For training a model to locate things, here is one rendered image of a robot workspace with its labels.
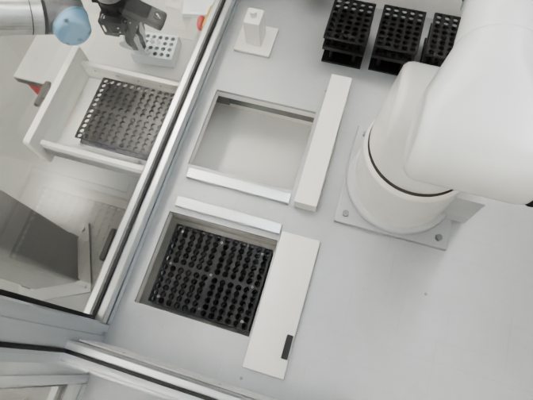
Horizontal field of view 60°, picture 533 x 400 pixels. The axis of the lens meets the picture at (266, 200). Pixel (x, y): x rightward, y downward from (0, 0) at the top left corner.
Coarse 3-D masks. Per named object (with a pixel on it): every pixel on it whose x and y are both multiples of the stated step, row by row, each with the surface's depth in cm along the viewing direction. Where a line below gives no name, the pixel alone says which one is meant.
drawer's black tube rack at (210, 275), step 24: (192, 240) 101; (216, 240) 101; (192, 264) 102; (216, 264) 99; (240, 264) 99; (264, 264) 102; (168, 288) 101; (192, 288) 101; (216, 288) 97; (240, 288) 101; (192, 312) 99; (216, 312) 96; (240, 312) 99
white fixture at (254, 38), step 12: (252, 12) 104; (252, 24) 105; (264, 24) 109; (240, 36) 113; (252, 36) 109; (264, 36) 112; (276, 36) 113; (240, 48) 112; (252, 48) 112; (264, 48) 112
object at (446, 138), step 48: (480, 0) 46; (528, 0) 44; (480, 48) 43; (528, 48) 42; (432, 96) 43; (480, 96) 41; (528, 96) 41; (384, 144) 72; (432, 144) 42; (480, 144) 41; (528, 144) 40; (384, 192) 81; (432, 192) 77; (480, 192) 44; (528, 192) 42; (432, 240) 93
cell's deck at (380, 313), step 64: (256, 0) 118; (320, 0) 117; (256, 64) 111; (320, 64) 110; (192, 128) 106; (192, 192) 100; (320, 256) 94; (384, 256) 93; (448, 256) 93; (512, 256) 92; (128, 320) 92; (192, 320) 91; (320, 320) 90; (384, 320) 89; (448, 320) 88; (512, 320) 88; (256, 384) 86; (320, 384) 86; (384, 384) 85; (448, 384) 84; (512, 384) 84
